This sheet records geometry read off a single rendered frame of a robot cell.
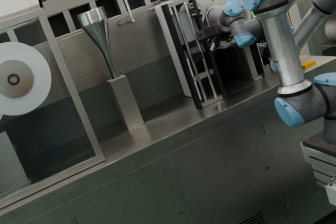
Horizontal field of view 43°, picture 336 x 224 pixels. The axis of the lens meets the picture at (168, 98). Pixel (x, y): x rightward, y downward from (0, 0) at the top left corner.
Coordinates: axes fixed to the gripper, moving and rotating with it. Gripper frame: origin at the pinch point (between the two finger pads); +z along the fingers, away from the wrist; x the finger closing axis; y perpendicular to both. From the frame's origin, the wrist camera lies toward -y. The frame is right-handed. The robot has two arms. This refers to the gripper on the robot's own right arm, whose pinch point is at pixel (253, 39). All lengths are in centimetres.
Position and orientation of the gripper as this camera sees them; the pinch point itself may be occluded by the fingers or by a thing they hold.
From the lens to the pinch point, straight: 243.7
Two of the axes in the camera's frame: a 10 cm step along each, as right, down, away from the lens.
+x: -8.8, 3.9, -2.8
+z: -3.4, -1.1, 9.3
